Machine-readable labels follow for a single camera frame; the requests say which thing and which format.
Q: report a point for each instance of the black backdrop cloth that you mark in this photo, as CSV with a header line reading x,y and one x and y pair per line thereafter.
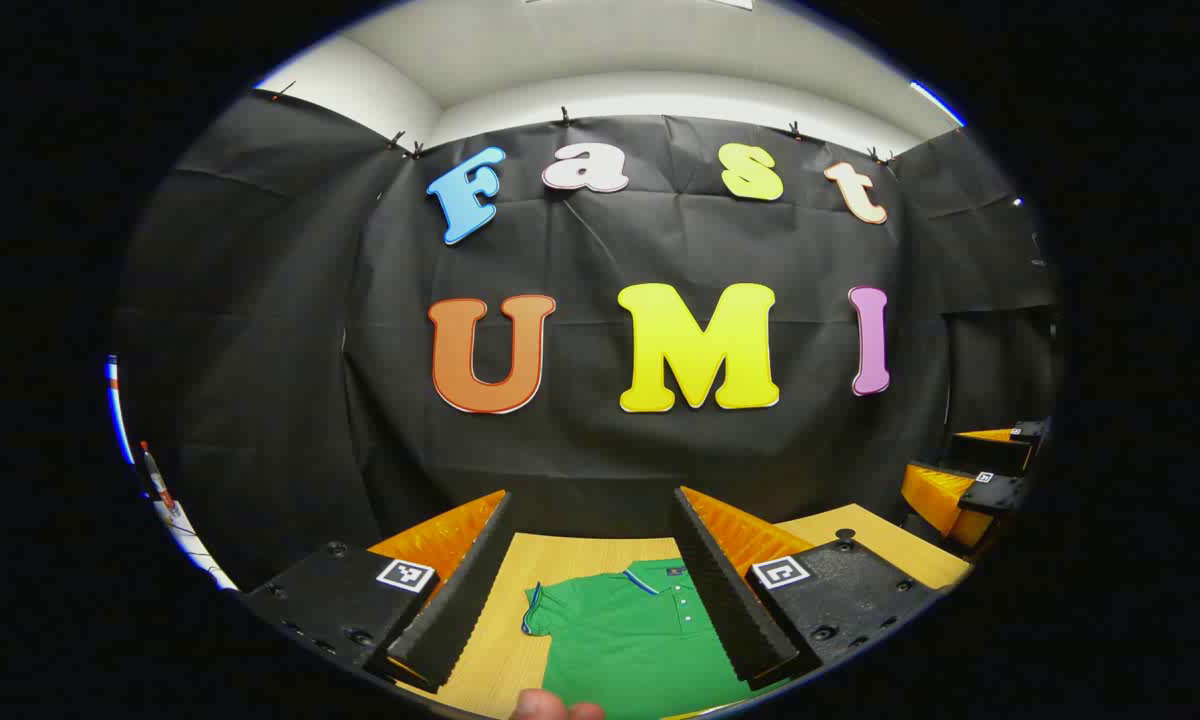
x,y
580,250

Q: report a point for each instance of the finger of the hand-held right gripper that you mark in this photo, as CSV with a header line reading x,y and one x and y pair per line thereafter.
x,y
990,452
990,492

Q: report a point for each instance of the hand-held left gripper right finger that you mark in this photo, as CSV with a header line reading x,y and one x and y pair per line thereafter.
x,y
725,600

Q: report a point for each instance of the white and red pole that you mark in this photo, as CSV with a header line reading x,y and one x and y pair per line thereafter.
x,y
175,520

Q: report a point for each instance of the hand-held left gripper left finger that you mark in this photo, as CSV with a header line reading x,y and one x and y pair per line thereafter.
x,y
460,600

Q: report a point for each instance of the green T-shirt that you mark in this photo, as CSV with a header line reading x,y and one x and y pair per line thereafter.
x,y
620,650

